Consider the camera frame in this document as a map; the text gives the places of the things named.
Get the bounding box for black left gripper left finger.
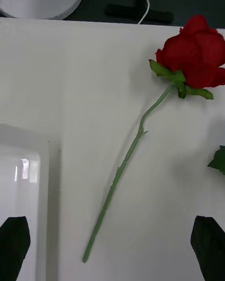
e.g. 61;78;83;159
0;216;31;281

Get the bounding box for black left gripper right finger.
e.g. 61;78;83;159
190;215;225;281

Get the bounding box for red rose green stem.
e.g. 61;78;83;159
82;14;225;264

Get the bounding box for shallow white box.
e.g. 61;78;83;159
0;123;62;281

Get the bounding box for thin white cable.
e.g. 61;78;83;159
96;0;153;25

